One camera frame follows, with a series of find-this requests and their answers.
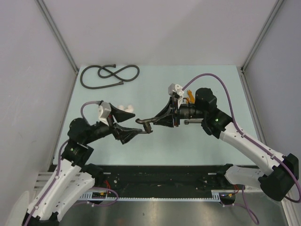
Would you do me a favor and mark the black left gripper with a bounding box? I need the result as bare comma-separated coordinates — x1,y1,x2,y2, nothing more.
84,103,142,143

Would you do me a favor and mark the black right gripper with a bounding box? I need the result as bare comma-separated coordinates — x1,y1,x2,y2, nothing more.
153,97,206,128

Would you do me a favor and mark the white plastic pipe tee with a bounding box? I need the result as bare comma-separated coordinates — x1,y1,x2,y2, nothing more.
125,105,134,113

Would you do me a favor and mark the brushed steel water faucet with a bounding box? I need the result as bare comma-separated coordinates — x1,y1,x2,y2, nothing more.
135,117,158,134

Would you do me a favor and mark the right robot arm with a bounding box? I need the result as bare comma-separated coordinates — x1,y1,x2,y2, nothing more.
154,88,299,201

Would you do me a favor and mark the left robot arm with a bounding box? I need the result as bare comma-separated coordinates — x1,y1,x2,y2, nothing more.
22,101,167,226

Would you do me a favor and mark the white plastic pipe coupling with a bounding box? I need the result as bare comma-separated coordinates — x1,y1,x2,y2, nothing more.
117,105,125,111

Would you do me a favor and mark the dark metal L-shaped faucet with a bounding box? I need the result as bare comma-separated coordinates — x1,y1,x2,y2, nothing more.
184,119,202,125

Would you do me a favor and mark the orange faucet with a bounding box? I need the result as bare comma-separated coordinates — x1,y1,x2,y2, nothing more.
187,90,195,104

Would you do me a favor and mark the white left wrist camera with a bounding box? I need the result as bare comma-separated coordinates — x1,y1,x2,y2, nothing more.
98,101,111,126

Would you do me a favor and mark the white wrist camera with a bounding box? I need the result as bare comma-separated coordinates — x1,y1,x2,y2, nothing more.
98,101,111,126
168,83,184,103

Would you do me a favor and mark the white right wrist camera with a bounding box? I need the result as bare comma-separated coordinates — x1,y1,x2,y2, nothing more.
168,83,184,103

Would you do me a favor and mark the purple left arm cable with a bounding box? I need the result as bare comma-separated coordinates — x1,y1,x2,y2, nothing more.
22,100,119,224

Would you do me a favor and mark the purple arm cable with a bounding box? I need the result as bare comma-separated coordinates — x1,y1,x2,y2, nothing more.
22,100,119,224
184,73,301,203

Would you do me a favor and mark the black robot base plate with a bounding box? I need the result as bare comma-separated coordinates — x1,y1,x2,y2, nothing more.
82,164,242,198

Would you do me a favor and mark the grey coiled flexible hose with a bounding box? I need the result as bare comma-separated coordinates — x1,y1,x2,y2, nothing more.
80,64,140,89

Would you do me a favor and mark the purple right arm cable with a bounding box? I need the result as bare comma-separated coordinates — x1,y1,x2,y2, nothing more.
184,73,301,203

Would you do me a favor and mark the slotted grey cable duct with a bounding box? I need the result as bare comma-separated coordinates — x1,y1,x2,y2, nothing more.
78,191,236,202

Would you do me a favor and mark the right aluminium frame post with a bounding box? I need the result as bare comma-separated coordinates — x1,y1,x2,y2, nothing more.
240,0,286,73

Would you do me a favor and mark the aluminium frame post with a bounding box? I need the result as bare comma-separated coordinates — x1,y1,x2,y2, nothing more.
34,0,79,75
240,0,286,73

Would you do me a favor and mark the left aluminium frame post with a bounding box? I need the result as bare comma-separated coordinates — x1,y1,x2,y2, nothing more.
34,0,79,75

